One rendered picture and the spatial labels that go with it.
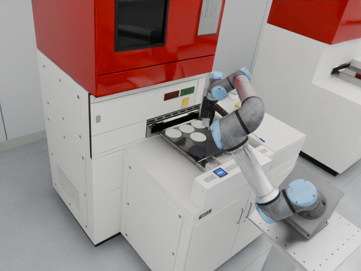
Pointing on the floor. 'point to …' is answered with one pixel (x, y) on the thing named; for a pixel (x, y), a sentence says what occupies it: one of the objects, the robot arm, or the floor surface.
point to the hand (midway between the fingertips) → (209, 128)
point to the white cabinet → (186, 222)
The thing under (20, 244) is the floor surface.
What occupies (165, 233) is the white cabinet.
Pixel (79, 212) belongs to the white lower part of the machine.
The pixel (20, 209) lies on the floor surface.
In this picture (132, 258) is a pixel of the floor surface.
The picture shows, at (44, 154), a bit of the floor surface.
